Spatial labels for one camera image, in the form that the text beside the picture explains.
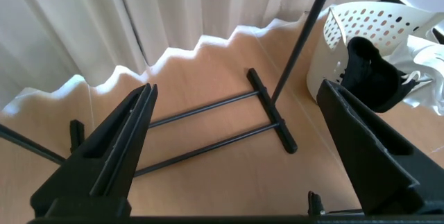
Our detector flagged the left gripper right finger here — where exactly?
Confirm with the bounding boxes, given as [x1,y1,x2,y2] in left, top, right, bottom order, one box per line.
[316,78,444,216]

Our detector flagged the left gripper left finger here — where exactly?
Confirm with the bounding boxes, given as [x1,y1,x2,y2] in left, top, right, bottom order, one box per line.
[30,83,159,218]

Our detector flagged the black shorts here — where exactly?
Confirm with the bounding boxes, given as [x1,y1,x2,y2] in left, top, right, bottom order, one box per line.
[339,36,420,114]

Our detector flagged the black clothes rack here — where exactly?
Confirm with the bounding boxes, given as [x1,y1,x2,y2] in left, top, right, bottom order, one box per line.
[0,0,340,179]

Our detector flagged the white laundry basket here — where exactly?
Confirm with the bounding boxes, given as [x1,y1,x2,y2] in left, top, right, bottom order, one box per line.
[306,1,444,103]

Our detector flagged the white garment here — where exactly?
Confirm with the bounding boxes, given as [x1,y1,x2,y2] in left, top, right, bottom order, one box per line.
[381,35,444,117]

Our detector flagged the beige curtain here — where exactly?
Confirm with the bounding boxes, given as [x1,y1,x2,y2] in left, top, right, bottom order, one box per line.
[0,0,400,111]

